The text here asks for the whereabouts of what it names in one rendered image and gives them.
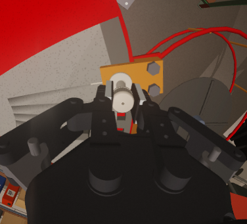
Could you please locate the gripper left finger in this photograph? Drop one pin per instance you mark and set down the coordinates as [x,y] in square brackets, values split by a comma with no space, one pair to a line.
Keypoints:
[65,110]

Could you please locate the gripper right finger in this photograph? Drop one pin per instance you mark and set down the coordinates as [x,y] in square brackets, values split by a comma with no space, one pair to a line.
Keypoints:
[197,128]

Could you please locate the white index pin knob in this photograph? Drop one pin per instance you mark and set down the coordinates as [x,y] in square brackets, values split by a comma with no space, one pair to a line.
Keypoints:
[122,104]

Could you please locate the orange quadrant plate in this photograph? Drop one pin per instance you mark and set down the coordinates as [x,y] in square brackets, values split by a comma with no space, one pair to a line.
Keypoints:
[135,70]

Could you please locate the red spreader hopper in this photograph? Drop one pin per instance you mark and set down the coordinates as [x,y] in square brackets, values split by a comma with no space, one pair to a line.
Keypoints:
[54,9]

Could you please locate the dark grey wheel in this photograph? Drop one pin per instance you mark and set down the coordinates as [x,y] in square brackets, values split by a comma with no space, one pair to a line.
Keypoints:
[192,95]

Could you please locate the grey hex bolt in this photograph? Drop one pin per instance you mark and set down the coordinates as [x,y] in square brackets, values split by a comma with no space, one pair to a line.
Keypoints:
[153,68]
[154,90]

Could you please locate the grey bar with red bands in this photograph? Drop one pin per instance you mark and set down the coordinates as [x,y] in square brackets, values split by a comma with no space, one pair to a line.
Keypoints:
[123,121]

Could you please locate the brown thin rod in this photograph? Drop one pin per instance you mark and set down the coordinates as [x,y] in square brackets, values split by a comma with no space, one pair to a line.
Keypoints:
[240,88]
[238,44]
[199,30]

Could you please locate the red flat block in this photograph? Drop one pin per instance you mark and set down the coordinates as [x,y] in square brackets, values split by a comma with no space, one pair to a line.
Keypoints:
[239,204]

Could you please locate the blue box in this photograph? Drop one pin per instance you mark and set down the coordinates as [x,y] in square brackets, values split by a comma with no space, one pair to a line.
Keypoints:
[1,184]

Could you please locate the orange box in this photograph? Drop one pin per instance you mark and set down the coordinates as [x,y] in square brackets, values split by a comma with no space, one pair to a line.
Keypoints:
[11,194]

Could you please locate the red tubular frame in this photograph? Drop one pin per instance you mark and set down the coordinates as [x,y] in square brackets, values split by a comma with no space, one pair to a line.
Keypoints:
[219,29]

